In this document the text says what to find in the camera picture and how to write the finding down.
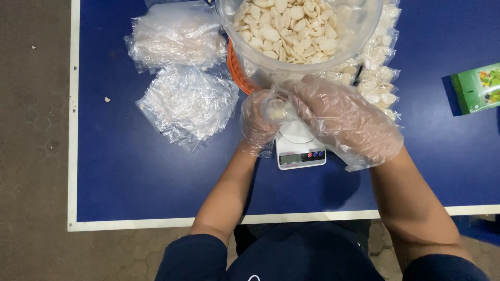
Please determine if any person's right hand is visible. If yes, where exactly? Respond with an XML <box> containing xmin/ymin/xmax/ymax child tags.
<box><xmin>291</xmin><ymin>75</ymin><xmax>404</xmax><ymax>166</ymax></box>

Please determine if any person's left hand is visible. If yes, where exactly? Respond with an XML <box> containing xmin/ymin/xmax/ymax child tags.
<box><xmin>240</xmin><ymin>90</ymin><xmax>283</xmax><ymax>149</ymax></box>

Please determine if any small clear plastic bag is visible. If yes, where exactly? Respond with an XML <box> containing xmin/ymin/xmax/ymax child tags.
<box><xmin>261</xmin><ymin>81</ymin><xmax>303</xmax><ymax>125</ymax></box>

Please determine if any orange plastic basket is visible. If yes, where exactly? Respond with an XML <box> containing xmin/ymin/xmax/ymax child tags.
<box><xmin>227</xmin><ymin>38</ymin><xmax>259</xmax><ymax>96</ymax></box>

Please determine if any white digital kitchen scale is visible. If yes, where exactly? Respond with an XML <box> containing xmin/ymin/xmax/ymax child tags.
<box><xmin>275</xmin><ymin>120</ymin><xmax>327</xmax><ymax>171</ymax></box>

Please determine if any large clear plastic tub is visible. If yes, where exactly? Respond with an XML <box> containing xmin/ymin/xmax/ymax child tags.
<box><xmin>215</xmin><ymin>0</ymin><xmax>384</xmax><ymax>89</ymax></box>

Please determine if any heap of white crackers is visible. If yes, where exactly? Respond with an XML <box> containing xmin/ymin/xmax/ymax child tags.
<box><xmin>233</xmin><ymin>0</ymin><xmax>340</xmax><ymax>65</ymax></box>

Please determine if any row of filled cracker bags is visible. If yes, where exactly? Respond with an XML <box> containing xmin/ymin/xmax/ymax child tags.
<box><xmin>320</xmin><ymin>0</ymin><xmax>402</xmax><ymax>122</ymax></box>

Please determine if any pile of empty plastic bags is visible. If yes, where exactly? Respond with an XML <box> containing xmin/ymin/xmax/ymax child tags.
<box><xmin>124</xmin><ymin>1</ymin><xmax>229</xmax><ymax>75</ymax></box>
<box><xmin>135</xmin><ymin>65</ymin><xmax>240</xmax><ymax>153</ymax></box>

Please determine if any person's dark blue clothing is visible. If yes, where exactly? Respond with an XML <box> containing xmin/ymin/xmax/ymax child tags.
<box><xmin>155</xmin><ymin>220</ymin><xmax>490</xmax><ymax>281</ymax></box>

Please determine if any green printed box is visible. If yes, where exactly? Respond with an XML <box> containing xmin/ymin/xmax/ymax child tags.
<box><xmin>450</xmin><ymin>62</ymin><xmax>500</xmax><ymax>116</ymax></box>

